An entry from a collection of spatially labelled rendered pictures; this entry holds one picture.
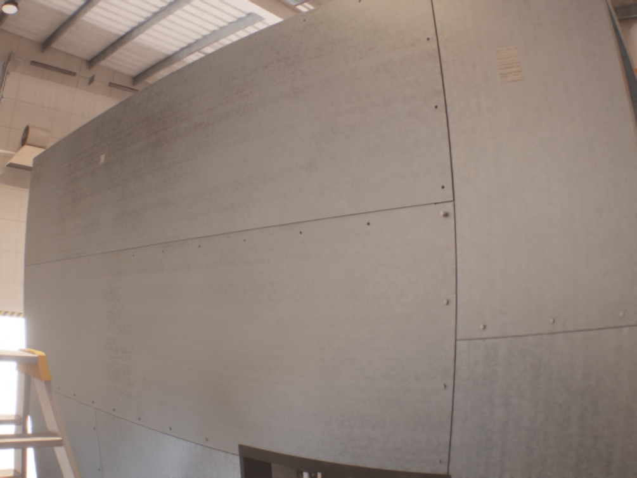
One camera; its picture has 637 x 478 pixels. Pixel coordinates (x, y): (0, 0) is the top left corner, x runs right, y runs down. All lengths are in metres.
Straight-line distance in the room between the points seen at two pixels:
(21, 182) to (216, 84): 10.07
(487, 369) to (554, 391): 0.15
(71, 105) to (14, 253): 3.48
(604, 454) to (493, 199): 0.54
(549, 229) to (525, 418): 0.34
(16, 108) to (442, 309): 11.18
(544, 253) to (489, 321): 0.16
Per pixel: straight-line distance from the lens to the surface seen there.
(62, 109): 12.33
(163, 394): 1.69
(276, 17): 9.68
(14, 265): 11.31
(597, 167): 1.02
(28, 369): 1.58
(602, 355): 0.99
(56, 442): 1.46
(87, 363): 2.12
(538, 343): 1.02
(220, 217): 1.48
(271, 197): 1.37
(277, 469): 7.39
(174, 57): 12.39
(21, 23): 12.00
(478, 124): 1.12
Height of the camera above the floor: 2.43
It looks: 9 degrees up
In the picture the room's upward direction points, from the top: straight up
